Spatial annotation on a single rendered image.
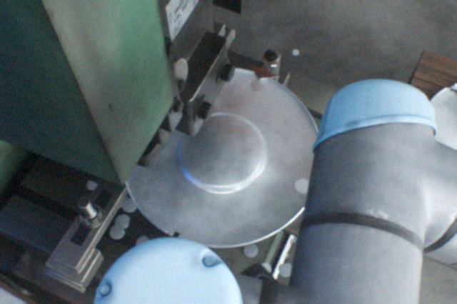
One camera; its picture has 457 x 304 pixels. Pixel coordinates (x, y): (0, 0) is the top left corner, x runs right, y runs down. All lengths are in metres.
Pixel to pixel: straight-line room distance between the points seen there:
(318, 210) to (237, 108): 0.52
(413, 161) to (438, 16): 1.76
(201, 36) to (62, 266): 0.38
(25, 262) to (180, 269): 0.70
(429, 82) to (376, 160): 1.14
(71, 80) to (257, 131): 0.50
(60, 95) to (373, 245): 0.22
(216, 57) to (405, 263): 0.39
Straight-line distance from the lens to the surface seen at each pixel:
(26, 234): 0.89
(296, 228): 0.77
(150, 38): 0.43
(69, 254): 0.81
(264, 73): 0.87
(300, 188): 0.79
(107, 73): 0.38
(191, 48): 0.65
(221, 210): 0.77
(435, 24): 2.08
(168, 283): 0.28
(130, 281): 0.29
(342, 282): 0.31
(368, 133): 0.35
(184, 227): 0.76
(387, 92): 0.37
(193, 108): 0.64
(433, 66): 1.51
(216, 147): 0.80
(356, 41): 1.96
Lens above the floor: 1.50
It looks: 63 degrees down
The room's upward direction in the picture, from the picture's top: straight up
